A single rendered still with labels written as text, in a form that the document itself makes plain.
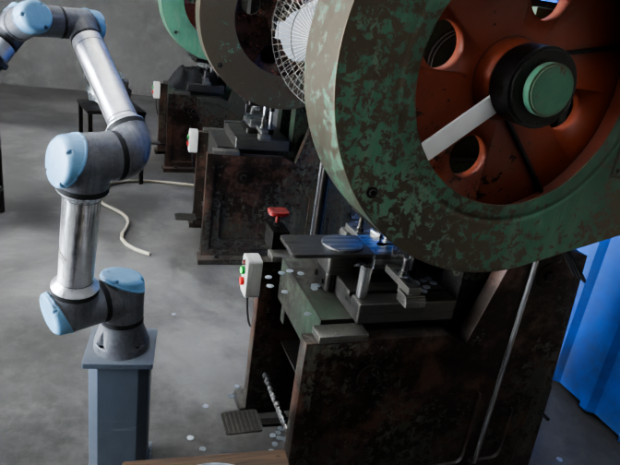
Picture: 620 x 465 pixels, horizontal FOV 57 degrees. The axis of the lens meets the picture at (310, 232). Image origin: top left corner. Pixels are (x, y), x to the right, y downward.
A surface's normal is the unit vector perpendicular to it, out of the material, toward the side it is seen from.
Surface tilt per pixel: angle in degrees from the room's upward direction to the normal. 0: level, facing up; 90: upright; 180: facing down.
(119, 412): 90
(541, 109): 90
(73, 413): 0
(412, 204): 90
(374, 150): 90
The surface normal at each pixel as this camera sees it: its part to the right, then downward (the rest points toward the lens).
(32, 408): 0.14, -0.92
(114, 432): 0.18, 0.39
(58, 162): -0.65, 0.07
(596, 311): -0.94, 0.00
